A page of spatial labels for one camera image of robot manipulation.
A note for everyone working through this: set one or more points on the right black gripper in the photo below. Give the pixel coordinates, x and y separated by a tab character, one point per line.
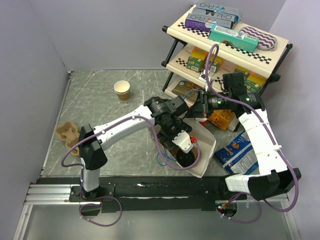
201	108

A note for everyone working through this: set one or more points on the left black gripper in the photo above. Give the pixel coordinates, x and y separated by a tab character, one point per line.
182	126

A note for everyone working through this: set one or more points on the paper takeout bag blue handles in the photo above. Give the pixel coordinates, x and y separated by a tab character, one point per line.
205	143

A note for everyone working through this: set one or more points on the cardboard cup carrier tray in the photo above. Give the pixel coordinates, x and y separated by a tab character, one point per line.
169	147

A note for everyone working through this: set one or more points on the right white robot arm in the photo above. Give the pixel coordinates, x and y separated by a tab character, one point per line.
276	175

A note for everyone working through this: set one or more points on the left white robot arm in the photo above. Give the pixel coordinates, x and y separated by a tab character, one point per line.
94	141

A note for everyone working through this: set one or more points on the red cup with stirrers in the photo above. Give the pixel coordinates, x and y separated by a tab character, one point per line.
202	120

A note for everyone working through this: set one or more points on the brown snack bag under shelf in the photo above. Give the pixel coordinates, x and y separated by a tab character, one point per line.
183	87

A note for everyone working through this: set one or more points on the green yellow box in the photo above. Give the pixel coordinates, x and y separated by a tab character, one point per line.
243	70
253	82
196	59
216	64

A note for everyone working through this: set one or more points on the green yellow box far left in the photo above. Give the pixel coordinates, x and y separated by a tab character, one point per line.
196	59

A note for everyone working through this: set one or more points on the stack of brown paper cups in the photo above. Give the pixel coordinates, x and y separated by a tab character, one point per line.
122	89

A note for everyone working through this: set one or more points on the blue snack bag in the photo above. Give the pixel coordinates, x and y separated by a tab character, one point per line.
238	157

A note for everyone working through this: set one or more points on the green yellow box far right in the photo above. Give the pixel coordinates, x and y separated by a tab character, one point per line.
253	82

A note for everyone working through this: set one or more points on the two tier checkered shelf rack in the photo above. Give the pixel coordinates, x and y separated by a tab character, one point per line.
264	63

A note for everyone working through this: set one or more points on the teal long box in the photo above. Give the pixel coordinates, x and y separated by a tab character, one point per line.
233	38

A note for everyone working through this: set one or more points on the purple R&O box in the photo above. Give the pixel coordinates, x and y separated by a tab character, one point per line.
198	22

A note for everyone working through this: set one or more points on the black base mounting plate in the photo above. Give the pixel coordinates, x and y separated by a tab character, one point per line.
146	193

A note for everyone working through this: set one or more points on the purple wavy pouch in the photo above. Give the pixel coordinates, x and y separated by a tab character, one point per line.
266	42

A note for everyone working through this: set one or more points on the dark grey R&O box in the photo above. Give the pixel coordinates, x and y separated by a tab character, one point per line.
222	19

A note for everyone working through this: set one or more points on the grey R&O box top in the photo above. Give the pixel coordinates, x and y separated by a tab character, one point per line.
214	8

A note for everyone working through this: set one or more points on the aluminium rail frame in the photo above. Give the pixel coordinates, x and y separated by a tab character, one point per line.
49	215

